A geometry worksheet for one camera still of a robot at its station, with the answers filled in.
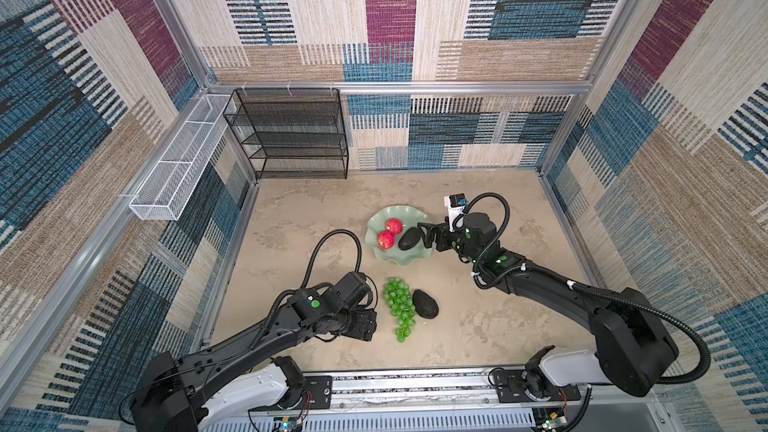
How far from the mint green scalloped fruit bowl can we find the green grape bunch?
2.6 inches

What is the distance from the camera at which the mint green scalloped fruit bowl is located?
934 millimetres

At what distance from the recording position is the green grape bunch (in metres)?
0.83
